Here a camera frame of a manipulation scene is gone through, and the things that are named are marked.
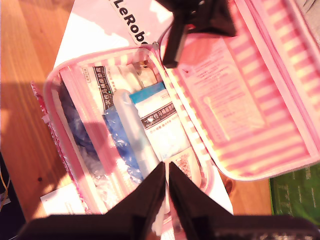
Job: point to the small pink sachet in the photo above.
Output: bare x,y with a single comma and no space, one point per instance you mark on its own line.
185,165

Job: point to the printed leaflet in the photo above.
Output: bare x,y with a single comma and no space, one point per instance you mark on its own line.
220,95

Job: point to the pink printed zip bag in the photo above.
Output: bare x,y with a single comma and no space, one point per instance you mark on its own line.
262,125

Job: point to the silver zipper pull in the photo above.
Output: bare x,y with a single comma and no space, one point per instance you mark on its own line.
155,44

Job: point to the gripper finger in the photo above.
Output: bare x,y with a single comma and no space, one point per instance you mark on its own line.
192,202
175,45
215,22
147,200

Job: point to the white plastic tube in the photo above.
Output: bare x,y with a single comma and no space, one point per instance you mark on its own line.
130,120

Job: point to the white packet with blue top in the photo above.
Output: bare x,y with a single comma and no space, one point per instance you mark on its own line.
162,135

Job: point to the white packet with black label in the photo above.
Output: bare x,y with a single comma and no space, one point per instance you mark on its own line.
100,85

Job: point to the dark blue pouch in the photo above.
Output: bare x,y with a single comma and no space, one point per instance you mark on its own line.
75,120

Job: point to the printed text paper sheet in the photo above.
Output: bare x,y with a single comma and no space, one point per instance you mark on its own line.
62,202

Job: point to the blank white paper sheet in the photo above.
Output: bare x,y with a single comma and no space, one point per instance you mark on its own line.
87,32

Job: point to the blue plastic bag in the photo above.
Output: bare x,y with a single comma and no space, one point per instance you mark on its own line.
120,145

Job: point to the green silver pet food bag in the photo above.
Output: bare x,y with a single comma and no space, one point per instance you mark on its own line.
295,195

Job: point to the grey cloth garment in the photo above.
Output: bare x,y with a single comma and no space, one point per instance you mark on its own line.
313,15

